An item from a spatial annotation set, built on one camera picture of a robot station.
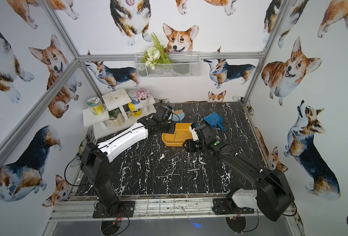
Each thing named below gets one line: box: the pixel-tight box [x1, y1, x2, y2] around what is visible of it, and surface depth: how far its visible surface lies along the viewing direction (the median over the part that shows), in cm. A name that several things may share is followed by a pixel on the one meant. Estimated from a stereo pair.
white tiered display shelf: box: [82, 88, 157, 140], surface depth 102 cm
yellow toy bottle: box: [128, 102, 142, 118], surface depth 109 cm
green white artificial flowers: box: [140, 31, 173, 70], surface depth 82 cm
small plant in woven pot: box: [108, 107, 125, 128], surface depth 106 cm
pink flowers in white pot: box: [133, 87, 152, 107], surface depth 95 cm
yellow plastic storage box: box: [161, 122, 194, 148], surface depth 98 cm
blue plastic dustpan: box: [203, 111, 226, 131], surface depth 115 cm
